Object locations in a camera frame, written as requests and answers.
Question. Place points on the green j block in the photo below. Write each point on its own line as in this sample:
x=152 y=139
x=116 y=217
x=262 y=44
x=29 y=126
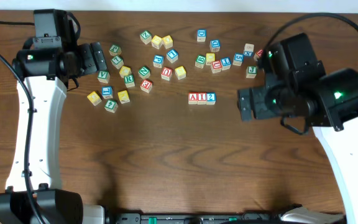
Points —
x=115 y=50
x=251 y=72

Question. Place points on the green N block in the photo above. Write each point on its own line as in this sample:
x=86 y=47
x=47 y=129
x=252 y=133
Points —
x=144 y=72

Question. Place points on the yellow block top left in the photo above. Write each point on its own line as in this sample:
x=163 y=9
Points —
x=157 y=42

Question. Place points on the blue 5 block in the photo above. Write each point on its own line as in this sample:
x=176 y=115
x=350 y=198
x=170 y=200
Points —
x=238 y=59

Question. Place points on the yellow block centre row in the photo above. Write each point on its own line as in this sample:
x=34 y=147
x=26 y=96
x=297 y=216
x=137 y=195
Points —
x=180 y=72

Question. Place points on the green R block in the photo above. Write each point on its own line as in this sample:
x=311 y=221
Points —
x=129 y=81

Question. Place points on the red U block centre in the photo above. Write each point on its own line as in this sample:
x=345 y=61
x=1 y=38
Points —
x=166 y=73

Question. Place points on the red E block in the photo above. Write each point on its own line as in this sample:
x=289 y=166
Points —
x=146 y=85

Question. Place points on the blue L block centre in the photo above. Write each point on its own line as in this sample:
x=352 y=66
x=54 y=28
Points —
x=172 y=55

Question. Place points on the blue D block lower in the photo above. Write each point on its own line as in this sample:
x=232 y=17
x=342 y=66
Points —
x=215 y=45

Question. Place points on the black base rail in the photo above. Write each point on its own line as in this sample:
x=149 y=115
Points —
x=296 y=213

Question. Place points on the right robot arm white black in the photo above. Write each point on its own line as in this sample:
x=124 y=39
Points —
x=296 y=85

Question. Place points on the yellow block top right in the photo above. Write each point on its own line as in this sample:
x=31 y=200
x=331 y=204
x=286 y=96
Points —
x=167 y=41

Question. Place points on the red I block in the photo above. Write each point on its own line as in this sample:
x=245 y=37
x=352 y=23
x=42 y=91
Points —
x=201 y=98

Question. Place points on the green 7 block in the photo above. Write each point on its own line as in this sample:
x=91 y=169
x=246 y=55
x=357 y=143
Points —
x=117 y=62

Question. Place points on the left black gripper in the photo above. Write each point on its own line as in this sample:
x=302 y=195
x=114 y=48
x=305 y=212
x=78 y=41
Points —
x=89 y=65

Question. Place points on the green B block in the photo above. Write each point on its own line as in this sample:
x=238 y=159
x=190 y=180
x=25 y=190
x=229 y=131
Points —
x=200 y=61

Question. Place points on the yellow K block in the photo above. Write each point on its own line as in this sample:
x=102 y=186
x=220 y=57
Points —
x=123 y=96

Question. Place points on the blue T block left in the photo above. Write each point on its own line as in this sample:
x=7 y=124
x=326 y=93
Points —
x=107 y=92

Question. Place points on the green Z block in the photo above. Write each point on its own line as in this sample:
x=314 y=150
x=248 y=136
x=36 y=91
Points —
x=146 y=37

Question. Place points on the blue X block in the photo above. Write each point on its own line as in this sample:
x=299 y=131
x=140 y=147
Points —
x=248 y=50

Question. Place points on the blue d block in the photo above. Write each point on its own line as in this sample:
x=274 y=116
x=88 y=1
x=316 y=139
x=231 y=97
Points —
x=215 y=45
x=201 y=35

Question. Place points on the red A block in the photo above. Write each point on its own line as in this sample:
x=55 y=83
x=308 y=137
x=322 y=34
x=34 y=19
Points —
x=192 y=98

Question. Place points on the red M block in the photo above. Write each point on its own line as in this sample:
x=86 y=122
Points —
x=258 y=55

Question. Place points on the yellow C block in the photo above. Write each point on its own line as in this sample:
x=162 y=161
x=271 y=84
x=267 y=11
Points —
x=125 y=71

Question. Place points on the red U block right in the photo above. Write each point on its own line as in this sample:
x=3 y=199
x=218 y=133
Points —
x=216 y=66

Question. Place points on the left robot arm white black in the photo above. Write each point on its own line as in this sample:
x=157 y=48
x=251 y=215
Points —
x=43 y=68

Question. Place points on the blue 2 block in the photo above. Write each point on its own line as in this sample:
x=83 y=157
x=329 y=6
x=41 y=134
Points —
x=211 y=98

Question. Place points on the blue D block upper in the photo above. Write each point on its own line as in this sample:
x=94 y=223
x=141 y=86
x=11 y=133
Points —
x=201 y=35

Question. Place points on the green V block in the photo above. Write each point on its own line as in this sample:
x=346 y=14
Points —
x=103 y=76

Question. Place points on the yellow block beside B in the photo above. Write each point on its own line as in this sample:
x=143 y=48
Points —
x=210 y=58

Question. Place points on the yellow G block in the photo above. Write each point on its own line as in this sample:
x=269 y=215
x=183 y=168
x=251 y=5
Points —
x=94 y=98

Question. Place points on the green J block right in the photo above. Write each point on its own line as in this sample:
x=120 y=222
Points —
x=251 y=72

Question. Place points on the red u block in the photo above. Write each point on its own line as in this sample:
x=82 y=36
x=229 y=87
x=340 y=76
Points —
x=166 y=73
x=216 y=66

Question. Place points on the green 4 block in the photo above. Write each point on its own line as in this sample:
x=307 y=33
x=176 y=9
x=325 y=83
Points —
x=111 y=106

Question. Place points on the green J block left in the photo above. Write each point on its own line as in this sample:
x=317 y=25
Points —
x=115 y=50

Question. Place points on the blue P block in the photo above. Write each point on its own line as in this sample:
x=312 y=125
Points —
x=158 y=61

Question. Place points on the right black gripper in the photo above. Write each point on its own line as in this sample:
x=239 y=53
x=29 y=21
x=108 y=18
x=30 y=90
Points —
x=261 y=110

